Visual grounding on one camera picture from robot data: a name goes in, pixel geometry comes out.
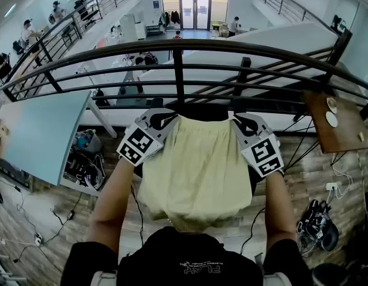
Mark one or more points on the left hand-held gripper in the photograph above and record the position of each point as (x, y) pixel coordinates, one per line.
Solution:
(139, 146)

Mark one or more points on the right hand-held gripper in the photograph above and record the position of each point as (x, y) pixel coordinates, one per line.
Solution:
(264, 153)

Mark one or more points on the pale yellow clothes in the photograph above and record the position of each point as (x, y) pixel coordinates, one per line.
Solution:
(196, 171)

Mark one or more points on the person's right forearm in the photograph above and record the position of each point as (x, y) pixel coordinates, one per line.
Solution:
(279, 207)

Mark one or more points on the person's left forearm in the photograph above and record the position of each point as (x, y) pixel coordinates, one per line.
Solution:
(112, 204)

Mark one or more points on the black curved metal railing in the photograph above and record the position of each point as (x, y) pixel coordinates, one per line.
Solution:
(178, 76)

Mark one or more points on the bin of colourful items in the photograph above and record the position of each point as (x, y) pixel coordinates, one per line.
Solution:
(87, 141)

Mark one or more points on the white plate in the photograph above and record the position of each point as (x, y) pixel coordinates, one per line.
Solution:
(331, 119)

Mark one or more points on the beige bowl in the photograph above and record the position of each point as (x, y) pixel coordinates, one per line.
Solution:
(331, 103)

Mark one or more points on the black and white gear bag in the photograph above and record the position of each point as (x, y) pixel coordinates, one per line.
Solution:
(82, 168)

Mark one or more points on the wooden table with hairpin legs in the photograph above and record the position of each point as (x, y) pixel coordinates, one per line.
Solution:
(344, 130)

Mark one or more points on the white power strip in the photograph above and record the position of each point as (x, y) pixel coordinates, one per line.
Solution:
(333, 186)
(38, 239)

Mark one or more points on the rack of dark coats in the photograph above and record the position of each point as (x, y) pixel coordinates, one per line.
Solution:
(172, 18)

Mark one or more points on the small yellow block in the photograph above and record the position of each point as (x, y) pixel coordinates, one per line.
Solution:
(361, 136)

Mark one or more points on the pile of black gear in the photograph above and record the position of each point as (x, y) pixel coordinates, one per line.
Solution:
(313, 222)

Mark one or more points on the glass entrance door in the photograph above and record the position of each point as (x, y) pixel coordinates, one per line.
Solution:
(195, 10)

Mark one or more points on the light blue desk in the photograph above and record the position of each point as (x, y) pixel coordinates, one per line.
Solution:
(41, 136)

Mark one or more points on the black power adapter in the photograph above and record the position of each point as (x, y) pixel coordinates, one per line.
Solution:
(70, 215)

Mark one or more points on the black mezzanine railing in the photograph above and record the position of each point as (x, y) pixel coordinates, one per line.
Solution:
(82, 13)
(291, 1)

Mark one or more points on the dark round helmet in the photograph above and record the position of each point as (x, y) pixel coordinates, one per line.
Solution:
(330, 238)

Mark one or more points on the person's black shirt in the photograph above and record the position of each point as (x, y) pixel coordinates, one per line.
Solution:
(190, 255)

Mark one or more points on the blue wall sign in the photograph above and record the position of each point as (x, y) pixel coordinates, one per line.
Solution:
(156, 4)

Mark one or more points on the black camera device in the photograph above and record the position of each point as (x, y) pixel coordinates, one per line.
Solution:
(338, 22)

